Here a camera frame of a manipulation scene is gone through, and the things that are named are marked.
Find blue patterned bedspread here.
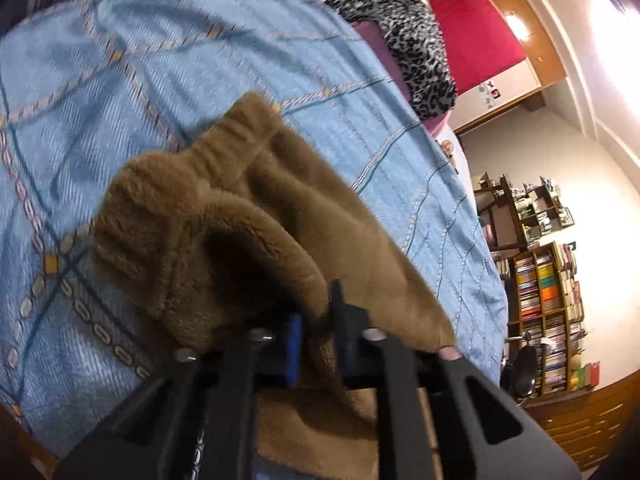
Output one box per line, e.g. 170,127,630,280
0,0,510,461

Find wall light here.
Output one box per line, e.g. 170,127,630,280
504,10,532,40

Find wooden bookcase with books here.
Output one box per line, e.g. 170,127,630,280
507,240,587,396

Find black office chair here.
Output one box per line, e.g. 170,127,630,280
500,342,545,402

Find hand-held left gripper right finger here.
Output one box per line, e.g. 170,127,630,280
327,280,582,480

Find wooden drawer cabinet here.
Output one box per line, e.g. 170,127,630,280
520,375,640,472

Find brown fleece pants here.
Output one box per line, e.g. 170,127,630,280
90,92,458,478

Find wooden wall shelf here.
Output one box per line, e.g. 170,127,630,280
472,172,575,252

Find leopard print cloth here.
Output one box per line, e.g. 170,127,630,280
327,0,458,121

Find red curtain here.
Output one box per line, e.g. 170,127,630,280
404,0,568,136

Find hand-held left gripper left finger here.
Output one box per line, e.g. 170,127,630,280
52,310,305,480

